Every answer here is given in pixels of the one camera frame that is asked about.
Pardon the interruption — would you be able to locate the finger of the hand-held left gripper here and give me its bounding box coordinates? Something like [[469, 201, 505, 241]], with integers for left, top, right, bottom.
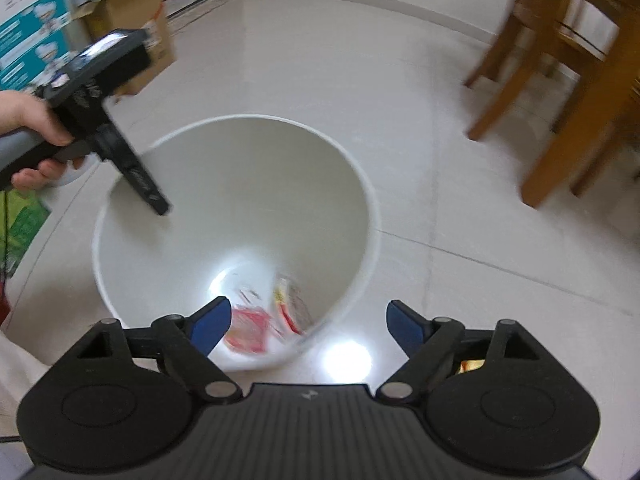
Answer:
[[92, 124, 172, 217]]

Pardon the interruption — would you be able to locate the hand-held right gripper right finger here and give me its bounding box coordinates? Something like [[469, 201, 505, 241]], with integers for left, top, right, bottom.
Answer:
[[376, 299, 543, 404]]

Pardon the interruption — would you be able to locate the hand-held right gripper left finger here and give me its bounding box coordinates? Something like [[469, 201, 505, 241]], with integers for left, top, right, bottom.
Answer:
[[75, 296, 241, 404]]

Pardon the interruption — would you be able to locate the white round waste bin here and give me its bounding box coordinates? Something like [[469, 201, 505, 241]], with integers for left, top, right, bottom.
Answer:
[[91, 115, 382, 373]]

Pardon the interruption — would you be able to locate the person's left hand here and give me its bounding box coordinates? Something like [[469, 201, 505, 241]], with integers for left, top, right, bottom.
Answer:
[[0, 91, 87, 192]]

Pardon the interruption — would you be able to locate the red snack wrapper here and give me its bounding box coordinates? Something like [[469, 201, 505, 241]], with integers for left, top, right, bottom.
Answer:
[[223, 307, 273, 356]]

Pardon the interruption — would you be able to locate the brown cardboard box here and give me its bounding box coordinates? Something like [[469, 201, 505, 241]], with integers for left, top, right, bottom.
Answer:
[[80, 0, 178, 96]]

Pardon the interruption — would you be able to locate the yellow and red wrapper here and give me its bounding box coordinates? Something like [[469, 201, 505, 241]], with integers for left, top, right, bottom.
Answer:
[[270, 275, 316, 338]]

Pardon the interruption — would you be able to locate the teal printed carton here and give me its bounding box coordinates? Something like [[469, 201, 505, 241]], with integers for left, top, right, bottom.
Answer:
[[0, 0, 76, 93]]

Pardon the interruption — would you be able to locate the green printed bag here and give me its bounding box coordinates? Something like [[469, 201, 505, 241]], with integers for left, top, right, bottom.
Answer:
[[0, 192, 51, 281]]

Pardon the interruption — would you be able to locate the wooden chair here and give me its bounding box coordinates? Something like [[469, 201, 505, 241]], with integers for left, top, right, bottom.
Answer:
[[465, 0, 640, 208]]

